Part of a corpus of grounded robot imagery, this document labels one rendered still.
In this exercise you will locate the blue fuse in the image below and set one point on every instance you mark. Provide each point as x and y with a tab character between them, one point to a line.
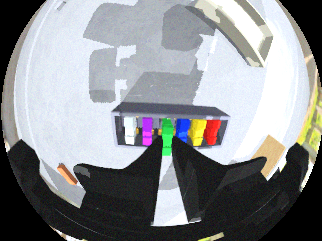
181	128

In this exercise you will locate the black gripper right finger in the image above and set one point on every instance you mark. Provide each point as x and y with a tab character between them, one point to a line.
200	178

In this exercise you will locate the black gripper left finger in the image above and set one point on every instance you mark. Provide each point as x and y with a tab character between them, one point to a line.
139	181

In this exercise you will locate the white shallow tray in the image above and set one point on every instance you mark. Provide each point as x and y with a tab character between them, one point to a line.
245	26

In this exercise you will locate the small white block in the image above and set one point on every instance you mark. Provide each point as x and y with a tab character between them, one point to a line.
59	6

